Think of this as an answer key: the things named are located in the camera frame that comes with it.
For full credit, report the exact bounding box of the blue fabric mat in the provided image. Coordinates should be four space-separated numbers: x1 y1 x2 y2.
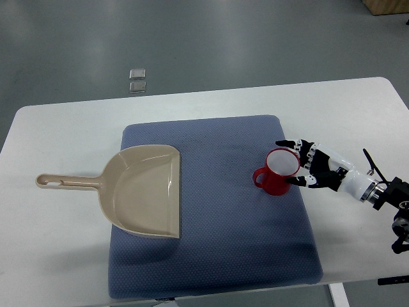
108 115 323 299

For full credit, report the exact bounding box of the upper metal floor plate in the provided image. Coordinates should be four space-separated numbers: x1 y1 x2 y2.
129 68 146 80

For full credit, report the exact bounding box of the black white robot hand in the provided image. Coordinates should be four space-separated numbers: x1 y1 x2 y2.
275 139 383 203

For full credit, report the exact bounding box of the beige plastic dustpan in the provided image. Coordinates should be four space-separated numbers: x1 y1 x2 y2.
36 145 181 239

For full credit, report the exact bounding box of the white table leg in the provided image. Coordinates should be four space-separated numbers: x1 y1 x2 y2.
328 283 350 307

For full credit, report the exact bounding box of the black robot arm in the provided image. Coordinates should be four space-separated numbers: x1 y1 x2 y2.
363 148 408 254

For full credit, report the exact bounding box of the wooden box corner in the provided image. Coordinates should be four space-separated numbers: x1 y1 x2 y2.
362 0 408 16

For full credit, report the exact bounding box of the red mug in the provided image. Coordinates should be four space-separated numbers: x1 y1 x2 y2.
252 148 300 196

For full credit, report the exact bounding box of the black table control panel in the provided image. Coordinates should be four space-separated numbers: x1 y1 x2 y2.
377 275 409 286

